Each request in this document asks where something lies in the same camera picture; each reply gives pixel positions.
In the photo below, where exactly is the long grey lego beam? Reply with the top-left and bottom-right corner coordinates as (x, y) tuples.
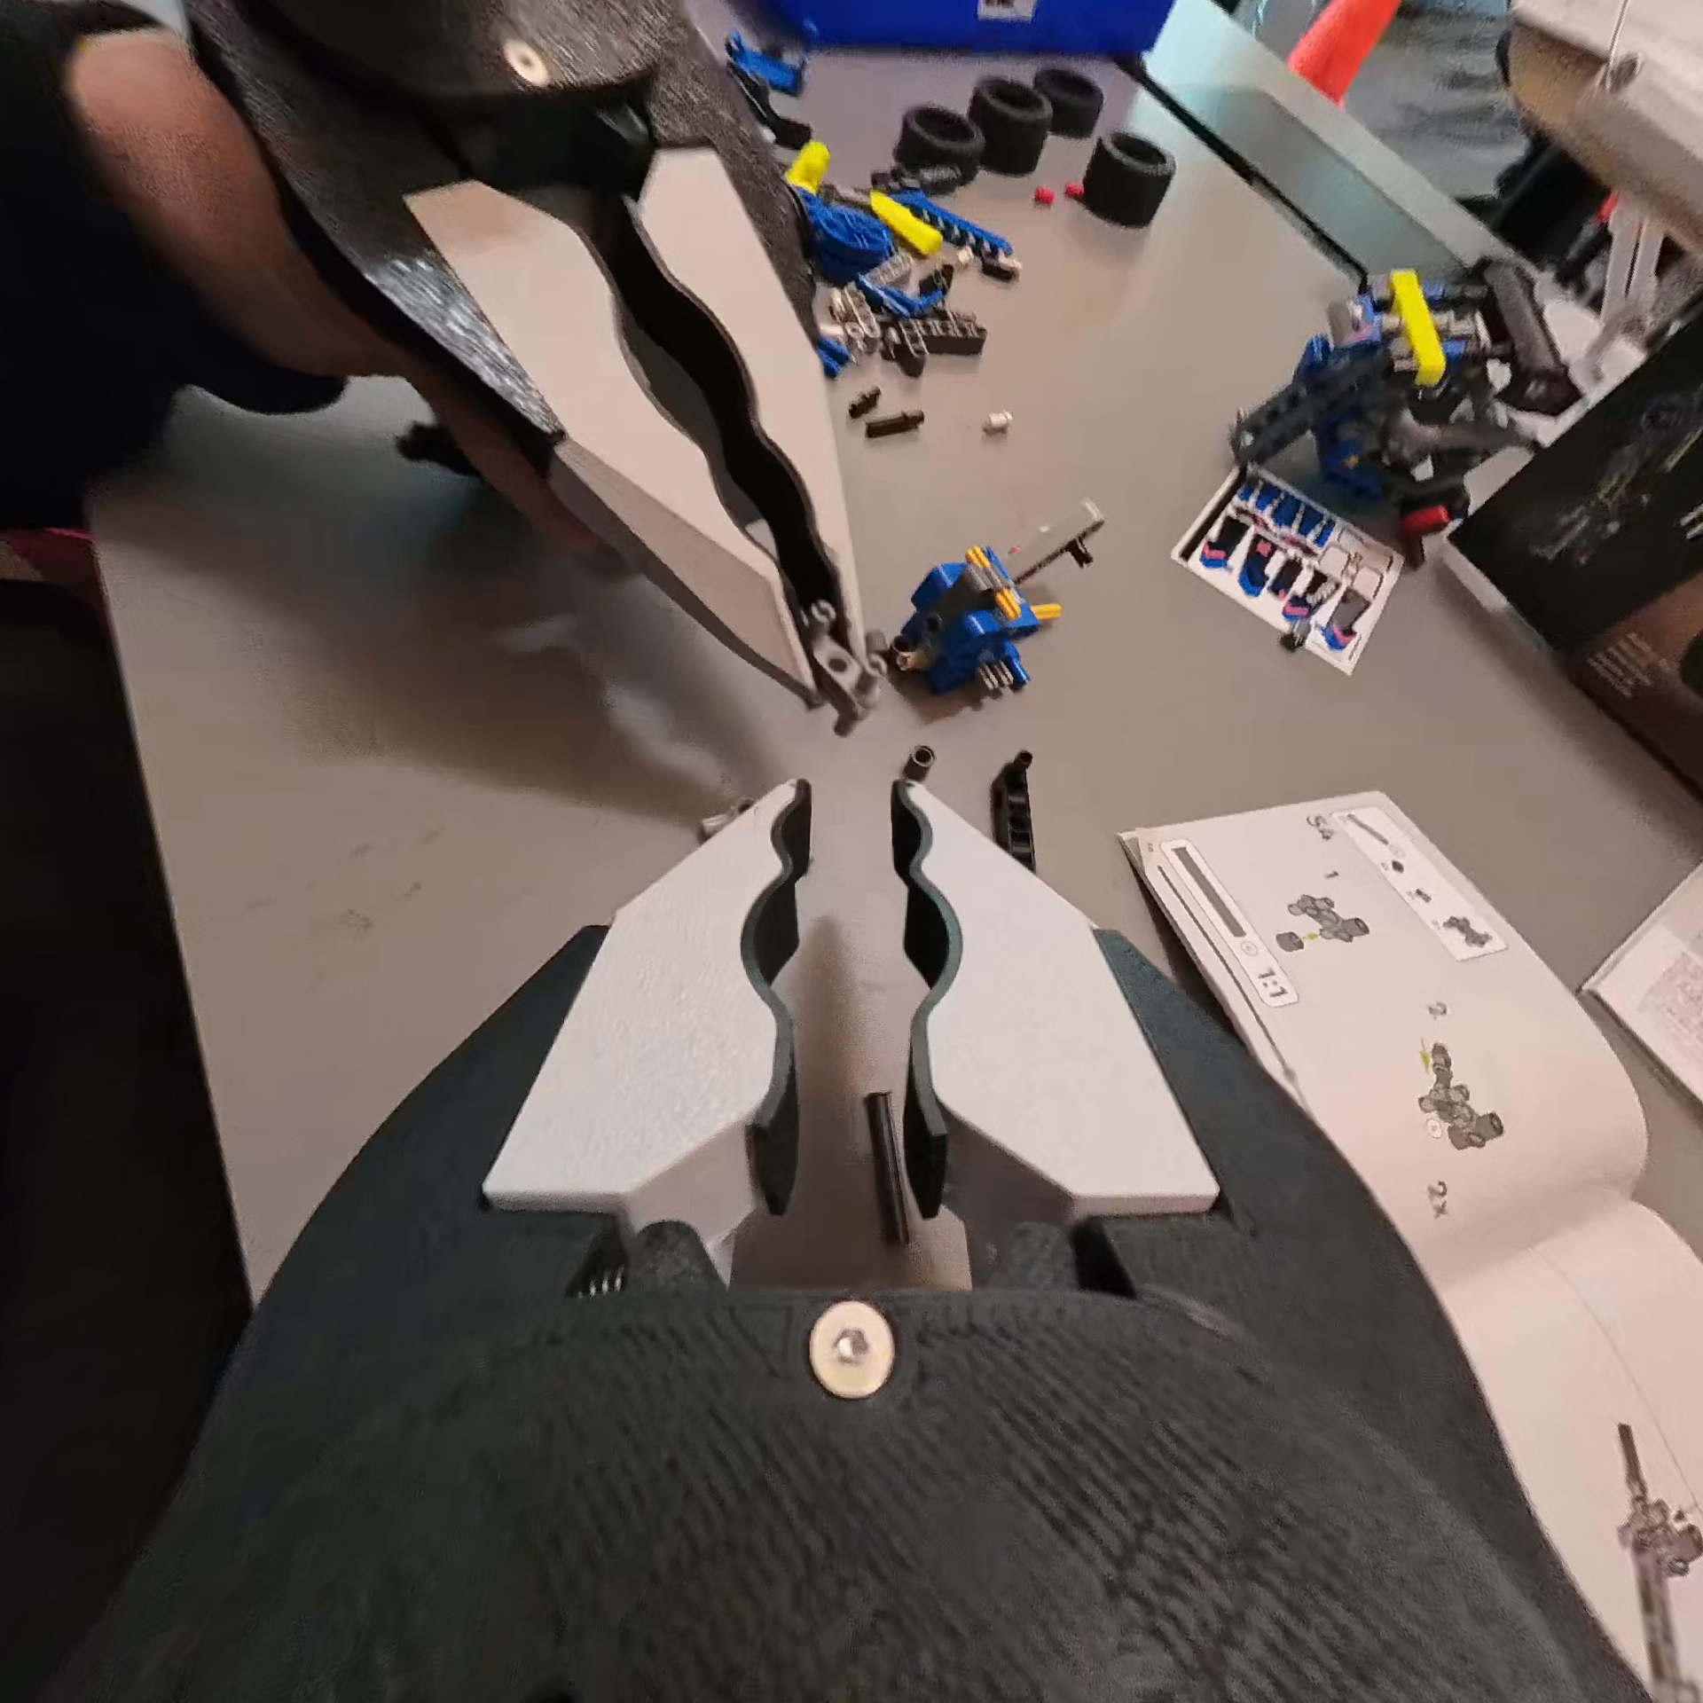
(1007, 498), (1110, 576)

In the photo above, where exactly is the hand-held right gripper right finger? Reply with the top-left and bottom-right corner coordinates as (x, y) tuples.
(893, 778), (1220, 1288)

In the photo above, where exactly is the black lego set box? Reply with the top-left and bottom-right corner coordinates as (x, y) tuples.
(1443, 319), (1703, 788)

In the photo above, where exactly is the open lego instruction booklet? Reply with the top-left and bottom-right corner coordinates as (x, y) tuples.
(1118, 791), (1703, 1703)

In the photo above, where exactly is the pale chair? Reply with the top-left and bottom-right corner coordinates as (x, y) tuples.
(1501, 0), (1703, 340)

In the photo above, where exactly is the person's left hand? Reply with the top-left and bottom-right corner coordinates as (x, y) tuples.
(74, 41), (600, 553)

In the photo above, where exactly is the blue plastic bin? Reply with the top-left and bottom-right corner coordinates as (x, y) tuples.
(763, 0), (1181, 57)

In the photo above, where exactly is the black lego axle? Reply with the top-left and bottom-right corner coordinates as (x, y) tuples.
(864, 1091), (916, 1249)

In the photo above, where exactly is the white paper leaflet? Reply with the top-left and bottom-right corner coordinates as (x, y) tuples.
(1581, 904), (1703, 1110)

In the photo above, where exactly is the blue lego vehicle chassis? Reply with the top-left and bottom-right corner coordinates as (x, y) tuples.
(1226, 266), (1576, 563)

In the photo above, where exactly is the black lego beam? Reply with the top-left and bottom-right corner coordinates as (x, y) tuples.
(988, 750), (1041, 870)

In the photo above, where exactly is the pile of loose lego pieces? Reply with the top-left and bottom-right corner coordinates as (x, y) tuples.
(723, 32), (1028, 383)

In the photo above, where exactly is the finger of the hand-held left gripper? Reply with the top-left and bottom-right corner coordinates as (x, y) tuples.
(406, 185), (828, 709)
(622, 142), (865, 670)

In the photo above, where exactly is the blue lego subassembly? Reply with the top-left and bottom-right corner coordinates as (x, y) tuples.
(889, 545), (1067, 696)

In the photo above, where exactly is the grey lego connector piece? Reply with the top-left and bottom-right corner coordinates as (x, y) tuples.
(799, 599), (889, 739)

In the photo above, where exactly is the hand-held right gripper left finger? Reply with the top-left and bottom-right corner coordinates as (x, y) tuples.
(483, 778), (817, 1282)

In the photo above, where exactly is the person's left forearm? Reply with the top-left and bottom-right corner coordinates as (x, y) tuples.
(0, 0), (354, 534)

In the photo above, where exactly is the orange cone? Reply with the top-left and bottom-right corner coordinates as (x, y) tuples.
(1281, 0), (1408, 85)

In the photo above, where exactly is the lego sticker sheet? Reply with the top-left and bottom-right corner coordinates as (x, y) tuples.
(1170, 463), (1408, 676)

